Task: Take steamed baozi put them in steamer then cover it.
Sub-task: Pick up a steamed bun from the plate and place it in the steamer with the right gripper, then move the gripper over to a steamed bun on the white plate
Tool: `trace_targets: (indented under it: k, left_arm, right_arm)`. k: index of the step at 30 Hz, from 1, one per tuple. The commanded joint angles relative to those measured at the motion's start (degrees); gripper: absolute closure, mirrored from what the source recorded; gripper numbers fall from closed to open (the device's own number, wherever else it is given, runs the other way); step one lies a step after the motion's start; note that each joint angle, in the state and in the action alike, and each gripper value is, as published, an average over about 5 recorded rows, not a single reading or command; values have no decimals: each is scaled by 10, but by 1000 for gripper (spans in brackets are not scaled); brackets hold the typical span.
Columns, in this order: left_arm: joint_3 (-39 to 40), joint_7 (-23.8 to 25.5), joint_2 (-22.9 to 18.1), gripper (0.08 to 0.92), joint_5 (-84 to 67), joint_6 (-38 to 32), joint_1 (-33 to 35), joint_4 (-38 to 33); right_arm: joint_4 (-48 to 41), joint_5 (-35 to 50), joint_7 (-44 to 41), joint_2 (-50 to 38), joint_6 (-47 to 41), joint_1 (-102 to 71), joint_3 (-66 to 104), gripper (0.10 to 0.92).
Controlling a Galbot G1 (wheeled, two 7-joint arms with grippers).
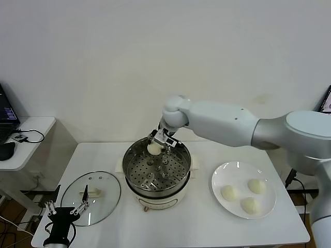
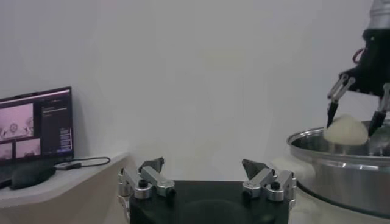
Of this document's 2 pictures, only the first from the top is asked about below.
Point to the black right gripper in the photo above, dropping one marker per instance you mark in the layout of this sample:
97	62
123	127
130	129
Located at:
161	135

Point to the white side table rounded corner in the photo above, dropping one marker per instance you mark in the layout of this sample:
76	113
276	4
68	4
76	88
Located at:
36	126

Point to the white steamed baozi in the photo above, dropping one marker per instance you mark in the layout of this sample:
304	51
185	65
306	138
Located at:
250	205
256	186
230	193
154	149

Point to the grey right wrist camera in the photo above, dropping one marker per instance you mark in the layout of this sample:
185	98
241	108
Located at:
172	141

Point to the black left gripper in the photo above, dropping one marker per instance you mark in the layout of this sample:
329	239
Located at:
62	219

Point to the black laptop with dark screen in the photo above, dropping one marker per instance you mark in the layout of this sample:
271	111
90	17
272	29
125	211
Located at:
6	113

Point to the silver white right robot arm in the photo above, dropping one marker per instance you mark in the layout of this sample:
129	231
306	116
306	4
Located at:
219	121

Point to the round glass lid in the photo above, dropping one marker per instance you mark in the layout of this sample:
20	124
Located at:
103	186

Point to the black laptop with light screen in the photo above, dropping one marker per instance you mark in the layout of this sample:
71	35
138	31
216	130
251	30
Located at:
325	100

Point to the perforated steel steamer pot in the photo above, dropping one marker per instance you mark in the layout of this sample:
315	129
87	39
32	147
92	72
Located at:
155	171

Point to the small black hub device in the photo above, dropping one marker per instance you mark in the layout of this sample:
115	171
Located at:
20	138

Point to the black cat-shaped mouse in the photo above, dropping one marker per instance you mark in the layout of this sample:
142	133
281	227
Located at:
6	151

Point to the cream electric cooker base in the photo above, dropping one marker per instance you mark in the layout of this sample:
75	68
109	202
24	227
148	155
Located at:
157	202

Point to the white wall socket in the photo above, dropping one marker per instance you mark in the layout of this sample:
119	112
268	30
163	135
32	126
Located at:
36	177

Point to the round white plate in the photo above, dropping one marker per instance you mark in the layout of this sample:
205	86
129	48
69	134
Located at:
243	175

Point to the white power strip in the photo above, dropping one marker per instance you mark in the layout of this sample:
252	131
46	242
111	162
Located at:
38	199

